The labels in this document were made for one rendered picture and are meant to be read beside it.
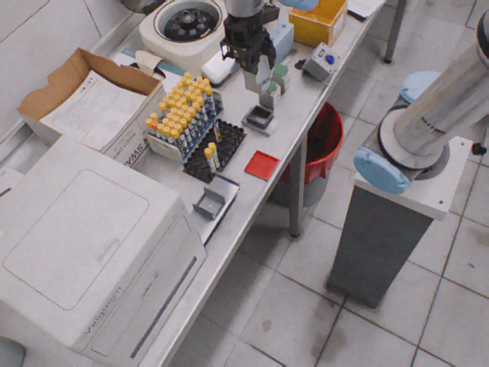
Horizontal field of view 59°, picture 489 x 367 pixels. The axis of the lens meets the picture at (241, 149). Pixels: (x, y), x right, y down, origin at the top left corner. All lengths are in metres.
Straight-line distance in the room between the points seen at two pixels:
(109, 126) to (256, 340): 1.05
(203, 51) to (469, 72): 0.76
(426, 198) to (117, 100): 0.81
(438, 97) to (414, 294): 1.34
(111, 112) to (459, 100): 0.85
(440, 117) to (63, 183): 0.62
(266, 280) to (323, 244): 0.29
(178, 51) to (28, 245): 0.66
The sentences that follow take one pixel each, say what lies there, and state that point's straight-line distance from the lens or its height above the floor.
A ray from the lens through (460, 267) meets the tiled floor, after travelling 2.03.
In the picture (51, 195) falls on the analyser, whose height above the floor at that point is 1.17.
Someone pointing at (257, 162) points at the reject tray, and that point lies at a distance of 1.09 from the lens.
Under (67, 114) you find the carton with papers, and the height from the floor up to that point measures 0.94.
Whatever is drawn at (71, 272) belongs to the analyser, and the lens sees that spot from 0.73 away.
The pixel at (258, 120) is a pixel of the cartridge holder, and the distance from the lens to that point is 1.15.
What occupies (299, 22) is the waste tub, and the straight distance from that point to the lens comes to 1.32.
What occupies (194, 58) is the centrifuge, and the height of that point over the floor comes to 0.97.
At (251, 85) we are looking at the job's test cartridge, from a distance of 1.03.
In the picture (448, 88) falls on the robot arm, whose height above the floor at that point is 1.33.
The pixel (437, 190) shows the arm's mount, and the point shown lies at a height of 0.92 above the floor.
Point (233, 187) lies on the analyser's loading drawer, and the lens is 1.02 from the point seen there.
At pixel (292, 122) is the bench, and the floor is 0.88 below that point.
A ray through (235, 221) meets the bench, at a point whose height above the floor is 0.87.
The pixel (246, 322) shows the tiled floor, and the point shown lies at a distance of 1.85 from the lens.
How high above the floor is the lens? 1.80
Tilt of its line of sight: 56 degrees down
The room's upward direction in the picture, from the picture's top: 9 degrees counter-clockwise
